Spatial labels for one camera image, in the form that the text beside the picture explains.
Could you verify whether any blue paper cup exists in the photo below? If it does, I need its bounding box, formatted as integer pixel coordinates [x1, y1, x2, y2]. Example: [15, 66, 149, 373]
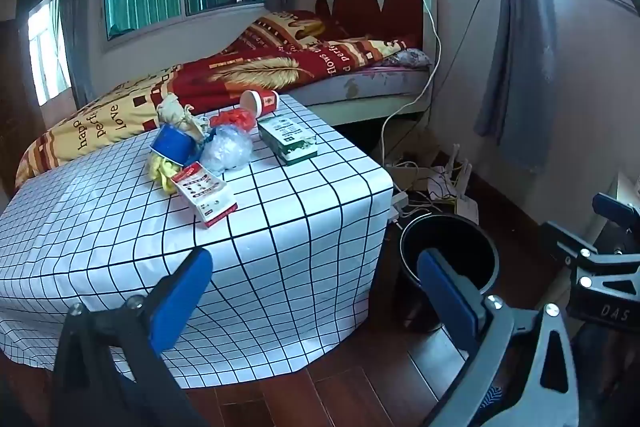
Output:
[151, 123, 201, 164]

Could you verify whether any bed with red yellow blanket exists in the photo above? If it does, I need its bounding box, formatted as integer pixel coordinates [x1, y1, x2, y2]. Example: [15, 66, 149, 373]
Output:
[15, 10, 408, 190]

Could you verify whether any white router with antennas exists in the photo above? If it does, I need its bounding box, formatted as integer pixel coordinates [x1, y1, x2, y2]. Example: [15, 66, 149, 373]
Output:
[447, 144, 475, 198]

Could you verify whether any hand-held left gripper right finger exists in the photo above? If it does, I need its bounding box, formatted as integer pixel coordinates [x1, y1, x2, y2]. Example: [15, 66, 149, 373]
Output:
[416, 249, 583, 427]

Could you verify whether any white grid tablecloth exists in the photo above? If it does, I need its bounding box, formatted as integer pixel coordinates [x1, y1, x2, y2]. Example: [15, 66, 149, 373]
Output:
[0, 94, 394, 383]

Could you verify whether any white flat modem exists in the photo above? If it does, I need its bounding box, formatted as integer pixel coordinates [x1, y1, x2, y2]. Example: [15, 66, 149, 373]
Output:
[455, 197, 480, 224]

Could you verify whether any dark grey curtain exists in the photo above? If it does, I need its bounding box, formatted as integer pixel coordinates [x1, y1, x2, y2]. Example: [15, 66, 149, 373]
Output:
[60, 0, 108, 108]

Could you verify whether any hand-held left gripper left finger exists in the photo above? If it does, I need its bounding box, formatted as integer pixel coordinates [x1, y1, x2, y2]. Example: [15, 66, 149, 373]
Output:
[52, 248, 214, 427]

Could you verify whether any crumpled white paper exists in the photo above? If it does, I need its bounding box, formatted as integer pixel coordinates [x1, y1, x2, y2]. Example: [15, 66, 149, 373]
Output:
[430, 167, 457, 198]

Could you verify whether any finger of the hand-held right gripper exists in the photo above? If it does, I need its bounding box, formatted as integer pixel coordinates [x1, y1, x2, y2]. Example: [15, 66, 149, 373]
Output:
[542, 220, 640, 266]
[592, 192, 640, 228]

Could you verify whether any black trash bin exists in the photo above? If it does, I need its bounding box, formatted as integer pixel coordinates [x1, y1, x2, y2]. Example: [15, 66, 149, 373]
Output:
[398, 214, 499, 333]

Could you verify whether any blue grey curtain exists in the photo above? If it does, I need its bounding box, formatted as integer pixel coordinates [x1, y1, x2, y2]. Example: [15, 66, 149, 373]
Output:
[472, 0, 558, 172]

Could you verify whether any beige paper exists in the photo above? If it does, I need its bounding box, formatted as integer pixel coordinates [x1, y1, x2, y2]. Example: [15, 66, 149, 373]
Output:
[156, 93, 211, 140]

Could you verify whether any floral pillow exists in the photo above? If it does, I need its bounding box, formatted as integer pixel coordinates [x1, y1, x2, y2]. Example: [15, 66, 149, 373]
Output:
[382, 48, 432, 68]

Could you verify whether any green white carton box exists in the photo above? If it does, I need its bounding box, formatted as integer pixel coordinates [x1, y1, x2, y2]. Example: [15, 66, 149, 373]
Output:
[256, 115, 319, 166]

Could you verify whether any grey stained mattress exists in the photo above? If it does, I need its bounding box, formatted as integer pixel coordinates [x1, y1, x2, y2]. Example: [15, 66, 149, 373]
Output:
[295, 66, 433, 104]

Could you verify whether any bright narrow window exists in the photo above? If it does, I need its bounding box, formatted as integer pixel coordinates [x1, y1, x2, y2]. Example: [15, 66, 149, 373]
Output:
[25, 0, 71, 102]

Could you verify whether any clear plastic bag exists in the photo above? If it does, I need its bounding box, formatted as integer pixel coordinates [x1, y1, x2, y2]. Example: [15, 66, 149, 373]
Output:
[201, 125, 254, 172]

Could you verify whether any red paper cup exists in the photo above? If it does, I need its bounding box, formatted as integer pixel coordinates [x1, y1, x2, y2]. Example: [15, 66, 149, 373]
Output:
[240, 89, 280, 118]

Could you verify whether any red plastic bag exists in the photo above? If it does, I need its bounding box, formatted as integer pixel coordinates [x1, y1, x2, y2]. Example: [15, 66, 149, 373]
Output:
[210, 108, 257, 134]

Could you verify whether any yellow plastic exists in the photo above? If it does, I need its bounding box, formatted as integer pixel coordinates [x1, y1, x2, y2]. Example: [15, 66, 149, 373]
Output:
[146, 154, 187, 194]

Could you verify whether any white charging cable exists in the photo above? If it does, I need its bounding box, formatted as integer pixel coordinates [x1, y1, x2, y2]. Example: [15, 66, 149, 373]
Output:
[380, 0, 443, 168]

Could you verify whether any red white carton box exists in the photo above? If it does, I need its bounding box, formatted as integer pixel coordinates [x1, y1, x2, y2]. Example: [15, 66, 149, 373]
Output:
[171, 161, 239, 229]

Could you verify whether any open cardboard box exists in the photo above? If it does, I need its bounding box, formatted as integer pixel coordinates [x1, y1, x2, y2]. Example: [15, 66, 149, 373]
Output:
[385, 152, 436, 194]

